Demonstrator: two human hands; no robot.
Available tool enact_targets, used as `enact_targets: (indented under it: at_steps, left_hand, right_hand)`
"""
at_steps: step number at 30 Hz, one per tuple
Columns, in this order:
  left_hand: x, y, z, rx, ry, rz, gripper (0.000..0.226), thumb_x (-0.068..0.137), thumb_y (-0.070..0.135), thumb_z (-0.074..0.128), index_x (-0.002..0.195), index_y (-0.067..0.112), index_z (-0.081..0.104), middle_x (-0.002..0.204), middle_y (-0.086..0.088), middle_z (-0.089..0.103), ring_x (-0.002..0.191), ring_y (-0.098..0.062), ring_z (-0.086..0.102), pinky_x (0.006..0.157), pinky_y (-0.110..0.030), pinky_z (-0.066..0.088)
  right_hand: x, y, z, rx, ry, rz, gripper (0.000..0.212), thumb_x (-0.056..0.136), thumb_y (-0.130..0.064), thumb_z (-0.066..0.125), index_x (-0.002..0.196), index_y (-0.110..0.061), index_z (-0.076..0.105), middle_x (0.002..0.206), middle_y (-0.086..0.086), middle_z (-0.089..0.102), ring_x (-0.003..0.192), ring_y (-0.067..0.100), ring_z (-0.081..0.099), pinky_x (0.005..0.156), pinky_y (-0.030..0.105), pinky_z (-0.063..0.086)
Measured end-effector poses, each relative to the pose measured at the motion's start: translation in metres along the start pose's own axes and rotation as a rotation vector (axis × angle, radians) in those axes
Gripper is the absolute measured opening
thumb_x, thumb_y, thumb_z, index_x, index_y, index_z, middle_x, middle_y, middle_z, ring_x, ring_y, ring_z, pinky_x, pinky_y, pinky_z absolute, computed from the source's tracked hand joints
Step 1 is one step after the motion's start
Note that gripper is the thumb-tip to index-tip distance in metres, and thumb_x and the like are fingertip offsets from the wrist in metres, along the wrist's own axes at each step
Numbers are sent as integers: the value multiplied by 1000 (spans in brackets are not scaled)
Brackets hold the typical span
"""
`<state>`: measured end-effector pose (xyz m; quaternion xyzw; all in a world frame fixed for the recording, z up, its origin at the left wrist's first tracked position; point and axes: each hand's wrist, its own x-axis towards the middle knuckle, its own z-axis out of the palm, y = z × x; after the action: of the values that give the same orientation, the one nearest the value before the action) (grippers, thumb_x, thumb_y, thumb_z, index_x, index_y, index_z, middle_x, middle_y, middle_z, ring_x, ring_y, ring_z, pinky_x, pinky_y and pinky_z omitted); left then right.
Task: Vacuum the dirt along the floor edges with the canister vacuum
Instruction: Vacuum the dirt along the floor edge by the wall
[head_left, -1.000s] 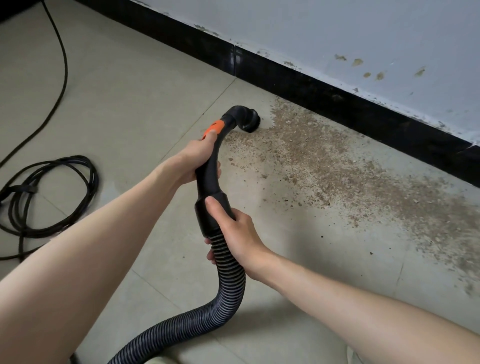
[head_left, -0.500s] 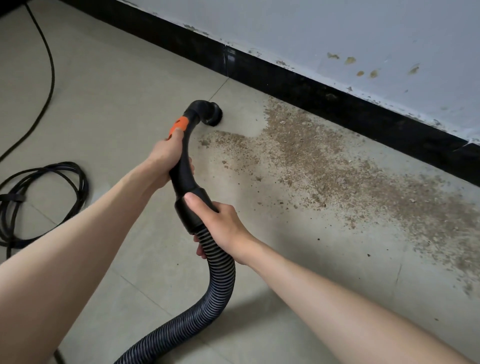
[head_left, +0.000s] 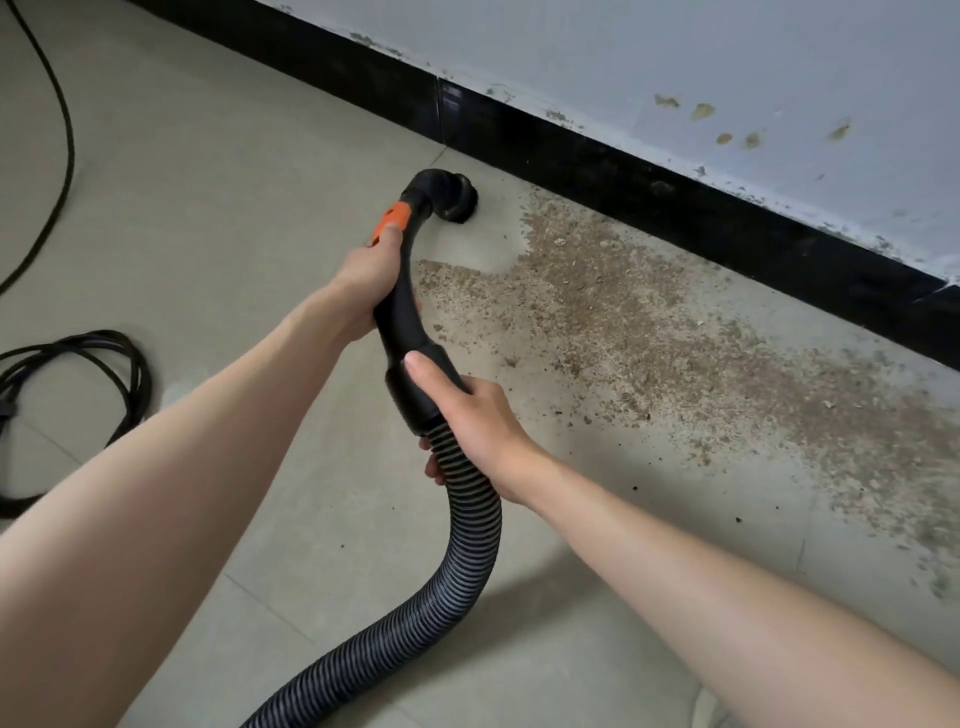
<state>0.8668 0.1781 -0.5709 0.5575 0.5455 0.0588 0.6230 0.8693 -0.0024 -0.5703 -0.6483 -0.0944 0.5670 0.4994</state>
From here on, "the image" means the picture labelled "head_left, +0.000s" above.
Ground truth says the person's right hand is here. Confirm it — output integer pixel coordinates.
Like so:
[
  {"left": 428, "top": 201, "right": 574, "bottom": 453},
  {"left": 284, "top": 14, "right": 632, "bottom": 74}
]
[{"left": 402, "top": 349, "right": 557, "bottom": 509}]

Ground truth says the person's left hand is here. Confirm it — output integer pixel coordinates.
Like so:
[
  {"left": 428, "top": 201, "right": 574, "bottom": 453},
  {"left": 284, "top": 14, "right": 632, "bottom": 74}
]
[{"left": 307, "top": 225, "right": 407, "bottom": 350}]

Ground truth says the black vacuum hose with handle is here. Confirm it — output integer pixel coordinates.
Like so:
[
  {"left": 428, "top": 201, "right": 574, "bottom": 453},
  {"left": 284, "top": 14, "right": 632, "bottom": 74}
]
[{"left": 240, "top": 168, "right": 504, "bottom": 728}]

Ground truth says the brown sawdust dirt patch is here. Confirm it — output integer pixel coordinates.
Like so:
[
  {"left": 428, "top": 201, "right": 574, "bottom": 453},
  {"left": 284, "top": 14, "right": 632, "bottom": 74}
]
[{"left": 417, "top": 195, "right": 960, "bottom": 602}]

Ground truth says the black power cable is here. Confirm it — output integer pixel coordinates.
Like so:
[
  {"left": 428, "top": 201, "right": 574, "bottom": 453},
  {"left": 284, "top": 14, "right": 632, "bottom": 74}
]
[{"left": 0, "top": 0, "right": 155, "bottom": 519}]

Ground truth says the person's right forearm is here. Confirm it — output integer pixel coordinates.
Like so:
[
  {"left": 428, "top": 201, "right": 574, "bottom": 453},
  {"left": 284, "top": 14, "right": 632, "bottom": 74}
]
[{"left": 525, "top": 462, "right": 960, "bottom": 728}]

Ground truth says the person's left forearm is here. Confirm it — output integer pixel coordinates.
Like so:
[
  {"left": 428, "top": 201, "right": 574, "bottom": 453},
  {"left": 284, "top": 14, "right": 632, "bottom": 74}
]
[{"left": 0, "top": 307, "right": 362, "bottom": 728}]

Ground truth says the tiled floor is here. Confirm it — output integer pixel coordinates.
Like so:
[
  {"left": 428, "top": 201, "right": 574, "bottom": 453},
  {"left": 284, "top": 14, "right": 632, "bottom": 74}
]
[{"left": 0, "top": 0, "right": 960, "bottom": 728}]

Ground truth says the grey shoe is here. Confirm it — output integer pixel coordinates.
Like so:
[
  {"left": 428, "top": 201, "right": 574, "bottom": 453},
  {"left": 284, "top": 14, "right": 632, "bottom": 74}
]
[{"left": 690, "top": 687, "right": 744, "bottom": 728}]

